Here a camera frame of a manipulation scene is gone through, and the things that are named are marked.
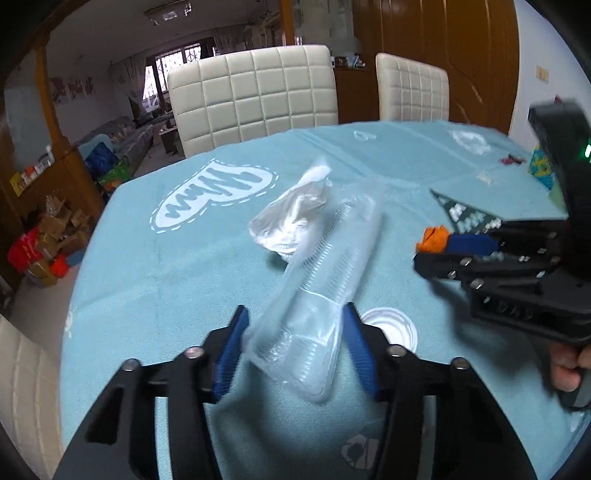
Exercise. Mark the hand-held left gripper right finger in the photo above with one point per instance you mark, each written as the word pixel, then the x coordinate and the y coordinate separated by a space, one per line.
pixel 360 355

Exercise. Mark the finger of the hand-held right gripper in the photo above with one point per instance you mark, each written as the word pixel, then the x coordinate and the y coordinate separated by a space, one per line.
pixel 471 244
pixel 461 270

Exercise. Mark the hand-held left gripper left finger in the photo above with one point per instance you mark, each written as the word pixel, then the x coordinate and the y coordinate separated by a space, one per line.
pixel 228 350

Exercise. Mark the orange snack wrapper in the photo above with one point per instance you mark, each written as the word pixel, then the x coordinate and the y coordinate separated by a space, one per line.
pixel 434 237

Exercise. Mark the clear plastic cup sleeve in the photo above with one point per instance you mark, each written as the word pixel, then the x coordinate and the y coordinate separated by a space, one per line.
pixel 323 277

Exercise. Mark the person's right hand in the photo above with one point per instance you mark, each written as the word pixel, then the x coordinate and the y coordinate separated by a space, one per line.
pixel 565 369

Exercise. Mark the black white patterned bag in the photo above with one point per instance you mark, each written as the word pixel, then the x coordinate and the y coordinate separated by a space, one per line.
pixel 461 212

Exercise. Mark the white round lid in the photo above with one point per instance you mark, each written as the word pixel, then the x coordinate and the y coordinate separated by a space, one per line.
pixel 392 325

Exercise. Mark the teal printed tablecloth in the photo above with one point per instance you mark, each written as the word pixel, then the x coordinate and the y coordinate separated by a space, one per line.
pixel 184 277

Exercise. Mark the small red wrapper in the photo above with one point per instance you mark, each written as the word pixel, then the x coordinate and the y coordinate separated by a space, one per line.
pixel 510 160

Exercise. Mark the teal yellow patterned packet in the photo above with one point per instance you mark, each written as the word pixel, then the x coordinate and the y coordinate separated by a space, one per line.
pixel 540 166

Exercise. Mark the crumpled white plastic bag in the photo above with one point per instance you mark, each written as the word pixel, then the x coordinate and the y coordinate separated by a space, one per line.
pixel 288 221

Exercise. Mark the cream quilted dining chair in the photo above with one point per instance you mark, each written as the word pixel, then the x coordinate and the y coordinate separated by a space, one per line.
pixel 251 92
pixel 411 87
pixel 23 378

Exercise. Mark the wooden door panel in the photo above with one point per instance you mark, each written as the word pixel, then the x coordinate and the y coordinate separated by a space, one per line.
pixel 461 60

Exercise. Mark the dark wooden sideboard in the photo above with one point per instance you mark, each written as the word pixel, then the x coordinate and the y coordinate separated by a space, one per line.
pixel 355 92

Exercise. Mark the colourful printed bag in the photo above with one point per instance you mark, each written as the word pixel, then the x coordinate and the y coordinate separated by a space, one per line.
pixel 115 175

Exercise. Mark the pile of cardboard boxes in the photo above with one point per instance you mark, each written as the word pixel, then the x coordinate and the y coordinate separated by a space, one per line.
pixel 55 226

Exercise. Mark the coffee table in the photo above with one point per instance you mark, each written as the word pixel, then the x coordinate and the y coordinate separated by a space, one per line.
pixel 168 136

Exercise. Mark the wooden cabinet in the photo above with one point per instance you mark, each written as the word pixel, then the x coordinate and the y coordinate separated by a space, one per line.
pixel 69 184

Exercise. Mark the blue bag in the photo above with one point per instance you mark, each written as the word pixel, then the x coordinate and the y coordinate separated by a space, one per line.
pixel 99 159

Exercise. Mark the grey sofa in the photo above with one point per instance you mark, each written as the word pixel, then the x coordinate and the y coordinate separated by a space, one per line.
pixel 134 138

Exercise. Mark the yellow box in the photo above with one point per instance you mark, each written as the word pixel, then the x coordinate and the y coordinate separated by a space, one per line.
pixel 17 181

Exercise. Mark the light curtain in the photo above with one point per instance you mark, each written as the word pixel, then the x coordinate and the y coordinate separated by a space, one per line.
pixel 129 78

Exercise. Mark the window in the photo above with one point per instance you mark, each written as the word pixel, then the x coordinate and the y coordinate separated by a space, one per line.
pixel 173 64

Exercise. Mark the ceiling light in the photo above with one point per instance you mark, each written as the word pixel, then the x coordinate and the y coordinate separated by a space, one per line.
pixel 168 13

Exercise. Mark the beige wall switch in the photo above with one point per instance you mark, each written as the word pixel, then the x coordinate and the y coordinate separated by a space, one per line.
pixel 542 74

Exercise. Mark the wall pictures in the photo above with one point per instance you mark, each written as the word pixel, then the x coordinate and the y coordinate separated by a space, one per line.
pixel 69 87

